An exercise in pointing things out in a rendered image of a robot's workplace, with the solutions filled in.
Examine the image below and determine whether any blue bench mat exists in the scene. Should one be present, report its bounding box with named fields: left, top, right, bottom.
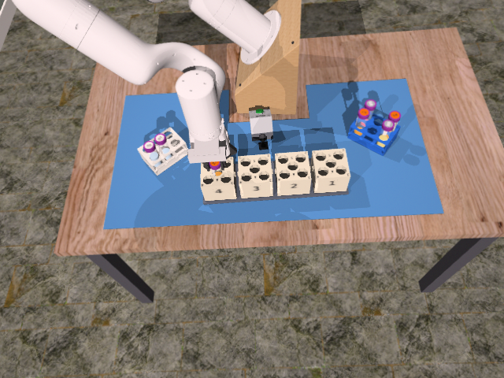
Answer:
left=103, top=79, right=444, bottom=229

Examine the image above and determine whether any cream tube rack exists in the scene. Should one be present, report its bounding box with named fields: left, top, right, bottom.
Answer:
left=138, top=128, right=188, bottom=176

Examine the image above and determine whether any beige bucket adapter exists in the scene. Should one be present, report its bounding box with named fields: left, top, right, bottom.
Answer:
left=310, top=148, right=350, bottom=194
left=200, top=157, right=237, bottom=201
left=238, top=154, right=273, bottom=198
left=275, top=151, right=311, bottom=196

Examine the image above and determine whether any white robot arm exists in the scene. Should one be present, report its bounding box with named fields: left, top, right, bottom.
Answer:
left=12, top=0, right=281, bottom=163

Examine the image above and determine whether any blue tube rack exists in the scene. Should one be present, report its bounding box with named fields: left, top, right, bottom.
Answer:
left=347, top=113, right=400, bottom=156

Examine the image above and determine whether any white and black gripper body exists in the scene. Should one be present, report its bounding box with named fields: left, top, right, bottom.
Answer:
left=189, top=124, right=230, bottom=157

